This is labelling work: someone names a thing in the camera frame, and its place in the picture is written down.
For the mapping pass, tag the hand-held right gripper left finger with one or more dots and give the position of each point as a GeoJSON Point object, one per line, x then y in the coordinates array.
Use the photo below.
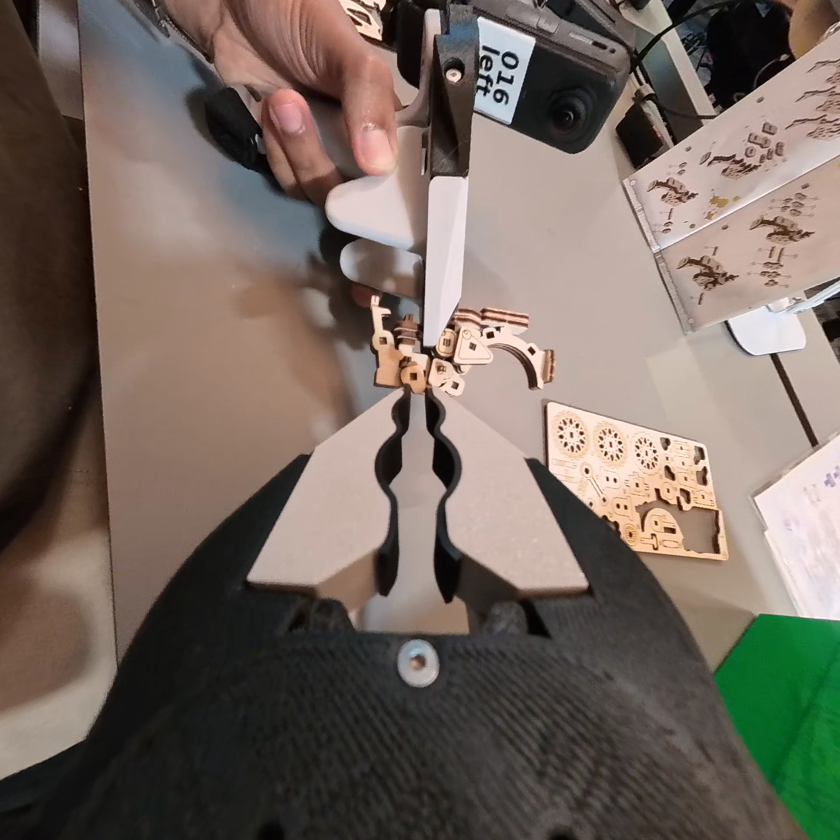
{"type": "Point", "coordinates": [328, 518]}

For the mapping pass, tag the small wooden puzzle piece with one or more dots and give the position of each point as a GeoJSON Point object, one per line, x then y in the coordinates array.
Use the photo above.
{"type": "Point", "coordinates": [413, 379]}

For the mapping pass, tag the green cloth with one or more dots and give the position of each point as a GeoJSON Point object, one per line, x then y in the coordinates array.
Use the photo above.
{"type": "Point", "coordinates": [787, 722]}

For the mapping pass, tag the person's left hand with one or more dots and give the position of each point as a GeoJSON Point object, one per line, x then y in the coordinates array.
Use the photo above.
{"type": "Point", "coordinates": [289, 46]}

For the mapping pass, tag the wooden puzzle model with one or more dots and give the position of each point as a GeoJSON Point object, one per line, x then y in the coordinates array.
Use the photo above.
{"type": "Point", "coordinates": [472, 348]}

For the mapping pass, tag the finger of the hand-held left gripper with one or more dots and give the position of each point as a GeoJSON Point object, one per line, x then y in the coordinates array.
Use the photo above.
{"type": "Point", "coordinates": [446, 262]}

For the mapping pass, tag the person's olive clothing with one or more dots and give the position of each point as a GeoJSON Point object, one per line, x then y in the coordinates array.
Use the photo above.
{"type": "Point", "coordinates": [39, 262]}

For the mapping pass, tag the white stand base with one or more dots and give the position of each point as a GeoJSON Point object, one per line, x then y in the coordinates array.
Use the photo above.
{"type": "Point", "coordinates": [768, 331]}

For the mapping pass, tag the black box with red label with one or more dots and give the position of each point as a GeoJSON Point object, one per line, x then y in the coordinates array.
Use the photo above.
{"type": "Point", "coordinates": [640, 134]}

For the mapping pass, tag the paper in clear sleeve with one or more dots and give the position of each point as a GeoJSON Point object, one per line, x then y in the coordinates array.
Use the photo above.
{"type": "Point", "coordinates": [807, 525]}

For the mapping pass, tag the folded printed instruction sheet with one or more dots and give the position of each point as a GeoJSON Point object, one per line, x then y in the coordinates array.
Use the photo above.
{"type": "Point", "coordinates": [735, 197]}

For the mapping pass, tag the grey desk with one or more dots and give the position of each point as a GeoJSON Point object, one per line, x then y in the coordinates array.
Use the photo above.
{"type": "Point", "coordinates": [558, 262]}

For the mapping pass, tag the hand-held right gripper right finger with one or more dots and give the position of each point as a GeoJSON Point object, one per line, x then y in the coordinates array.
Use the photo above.
{"type": "Point", "coordinates": [512, 512]}

